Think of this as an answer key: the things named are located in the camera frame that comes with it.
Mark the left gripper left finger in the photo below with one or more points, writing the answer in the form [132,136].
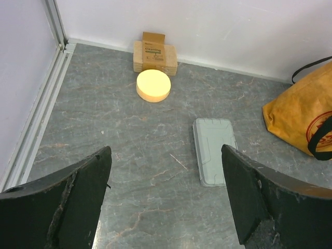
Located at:
[60,210]

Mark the grey plastic tool case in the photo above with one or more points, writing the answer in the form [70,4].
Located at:
[210,134]

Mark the brown cardboard box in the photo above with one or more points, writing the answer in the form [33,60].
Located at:
[151,53]

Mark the yellow Trader Joe's tote bag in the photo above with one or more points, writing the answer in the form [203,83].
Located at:
[301,116]

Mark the yellow round sponge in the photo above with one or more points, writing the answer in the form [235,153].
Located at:
[153,85]

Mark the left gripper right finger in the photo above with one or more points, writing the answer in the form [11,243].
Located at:
[273,210]

